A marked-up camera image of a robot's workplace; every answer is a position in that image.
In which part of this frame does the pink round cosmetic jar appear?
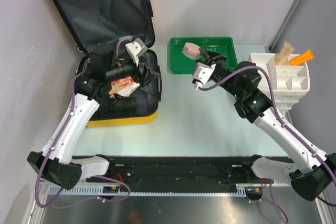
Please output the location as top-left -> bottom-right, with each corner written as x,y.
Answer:
182,42 -> 201,60

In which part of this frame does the green plastic tray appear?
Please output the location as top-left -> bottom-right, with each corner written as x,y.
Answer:
167,36 -> 239,75

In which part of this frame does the floral cloth pouch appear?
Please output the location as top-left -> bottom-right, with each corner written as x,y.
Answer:
109,76 -> 140,98

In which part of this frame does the yellow Pikachu hard-shell suitcase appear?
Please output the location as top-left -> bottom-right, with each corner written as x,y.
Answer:
38,0 -> 161,128

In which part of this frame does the beige cosmetic tube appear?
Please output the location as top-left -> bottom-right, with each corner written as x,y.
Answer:
275,40 -> 295,65

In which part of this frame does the white plastic drawer organizer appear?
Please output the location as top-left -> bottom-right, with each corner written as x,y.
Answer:
248,53 -> 310,115

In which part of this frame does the orange cosmetic tube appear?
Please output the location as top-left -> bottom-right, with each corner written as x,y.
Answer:
289,49 -> 314,66

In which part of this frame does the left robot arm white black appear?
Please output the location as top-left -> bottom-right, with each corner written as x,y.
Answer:
27,72 -> 162,190

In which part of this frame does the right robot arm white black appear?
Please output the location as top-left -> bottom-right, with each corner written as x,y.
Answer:
193,48 -> 335,201

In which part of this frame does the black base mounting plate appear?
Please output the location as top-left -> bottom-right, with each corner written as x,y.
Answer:
70,155 -> 308,185

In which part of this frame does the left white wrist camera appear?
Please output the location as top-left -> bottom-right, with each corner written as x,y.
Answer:
125,38 -> 148,66

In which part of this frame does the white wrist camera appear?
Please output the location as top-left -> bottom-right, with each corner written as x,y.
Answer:
125,38 -> 148,66
192,62 -> 216,90

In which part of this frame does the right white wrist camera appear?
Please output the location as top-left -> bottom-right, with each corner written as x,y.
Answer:
192,62 -> 216,90

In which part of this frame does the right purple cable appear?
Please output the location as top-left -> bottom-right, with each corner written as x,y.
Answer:
196,66 -> 336,222

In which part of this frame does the grey slotted cable duct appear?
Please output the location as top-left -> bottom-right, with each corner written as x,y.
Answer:
48,183 -> 268,197

